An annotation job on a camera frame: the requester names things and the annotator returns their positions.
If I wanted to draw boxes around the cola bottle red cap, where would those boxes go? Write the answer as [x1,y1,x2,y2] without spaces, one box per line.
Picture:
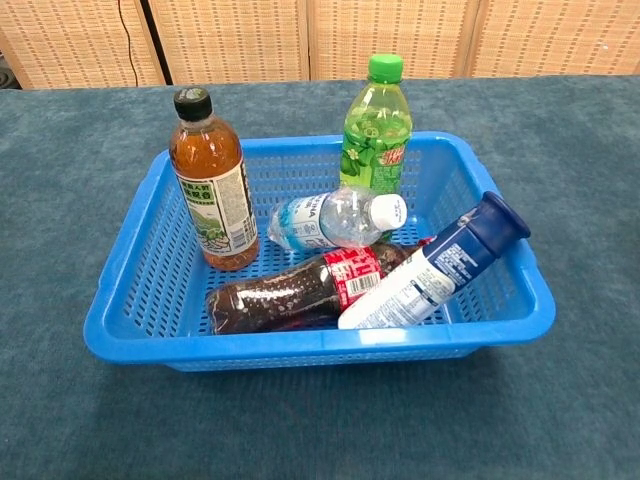
[205,238,436,335]

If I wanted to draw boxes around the teal carpet table mat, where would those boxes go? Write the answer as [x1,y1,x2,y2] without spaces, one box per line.
[0,74,640,480]

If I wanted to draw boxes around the bamboo folding screen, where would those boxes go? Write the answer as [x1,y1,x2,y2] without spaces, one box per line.
[0,0,640,90]

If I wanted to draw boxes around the blue perforated plastic basket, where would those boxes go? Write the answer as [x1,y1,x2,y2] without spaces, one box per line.
[83,130,557,373]

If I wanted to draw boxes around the green tea bottle green cap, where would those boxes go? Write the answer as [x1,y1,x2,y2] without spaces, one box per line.
[339,53,413,201]

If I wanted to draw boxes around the brown tea bottle black cap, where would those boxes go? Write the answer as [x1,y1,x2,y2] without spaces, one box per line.
[169,87,260,272]

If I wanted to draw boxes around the white bottle dark blue cap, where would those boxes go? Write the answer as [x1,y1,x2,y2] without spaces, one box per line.
[337,190,532,330]

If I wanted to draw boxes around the clear water bottle white cap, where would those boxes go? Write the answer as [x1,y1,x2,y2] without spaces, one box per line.
[268,187,409,253]

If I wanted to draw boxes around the thin black hanging cable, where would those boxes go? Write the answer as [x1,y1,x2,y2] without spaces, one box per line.
[117,0,141,86]

